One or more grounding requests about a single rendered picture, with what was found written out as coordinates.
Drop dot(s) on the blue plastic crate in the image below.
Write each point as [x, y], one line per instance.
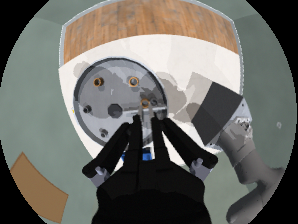
[146, 152]

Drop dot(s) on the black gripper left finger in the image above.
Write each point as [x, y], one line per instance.
[111, 153]

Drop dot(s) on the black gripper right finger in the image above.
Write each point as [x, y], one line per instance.
[199, 161]

